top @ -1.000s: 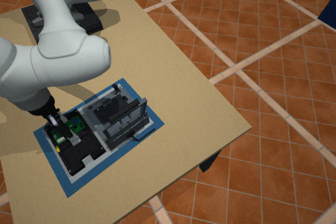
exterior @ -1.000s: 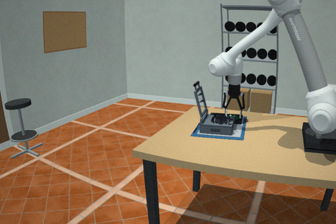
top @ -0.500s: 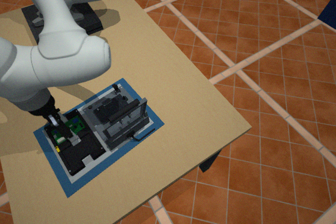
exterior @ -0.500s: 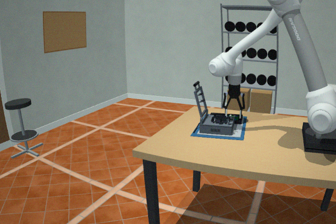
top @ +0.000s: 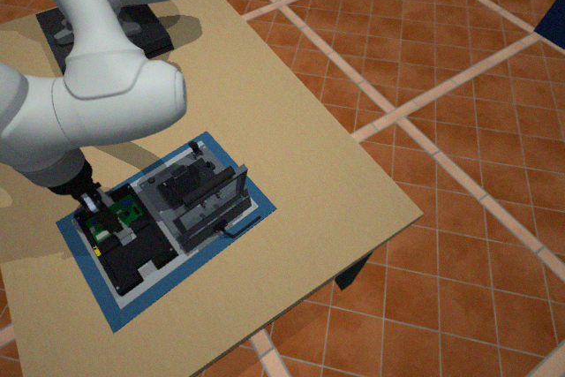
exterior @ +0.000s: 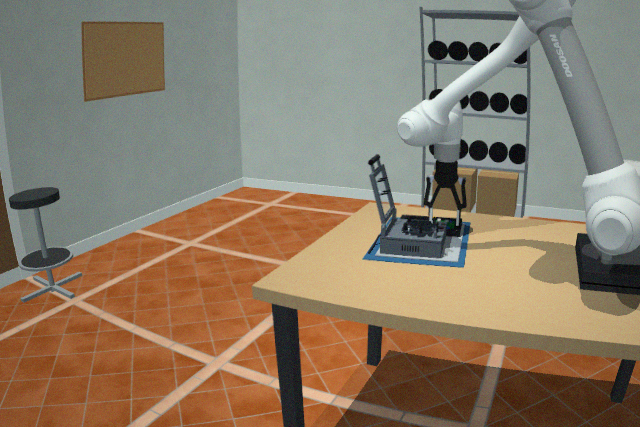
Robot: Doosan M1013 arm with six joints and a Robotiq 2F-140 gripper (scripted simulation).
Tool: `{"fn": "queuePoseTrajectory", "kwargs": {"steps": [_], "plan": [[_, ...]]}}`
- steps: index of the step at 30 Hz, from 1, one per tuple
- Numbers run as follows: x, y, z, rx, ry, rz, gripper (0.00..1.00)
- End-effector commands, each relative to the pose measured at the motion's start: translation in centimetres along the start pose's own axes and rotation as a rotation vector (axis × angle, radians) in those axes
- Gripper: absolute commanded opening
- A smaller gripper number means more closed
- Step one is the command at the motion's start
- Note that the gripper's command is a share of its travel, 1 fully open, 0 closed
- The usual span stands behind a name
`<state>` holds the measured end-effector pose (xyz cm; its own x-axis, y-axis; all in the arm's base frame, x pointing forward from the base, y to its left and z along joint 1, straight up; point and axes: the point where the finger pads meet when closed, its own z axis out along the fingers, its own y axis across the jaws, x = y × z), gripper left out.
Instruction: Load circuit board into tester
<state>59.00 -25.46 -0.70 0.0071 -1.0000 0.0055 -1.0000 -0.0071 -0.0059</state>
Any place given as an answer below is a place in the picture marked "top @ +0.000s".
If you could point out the green circuit board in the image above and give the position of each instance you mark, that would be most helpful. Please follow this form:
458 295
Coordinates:
126 209

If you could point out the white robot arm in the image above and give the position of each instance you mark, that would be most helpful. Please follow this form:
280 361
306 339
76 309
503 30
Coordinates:
110 93

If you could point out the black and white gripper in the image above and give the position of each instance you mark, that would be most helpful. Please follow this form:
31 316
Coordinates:
82 189

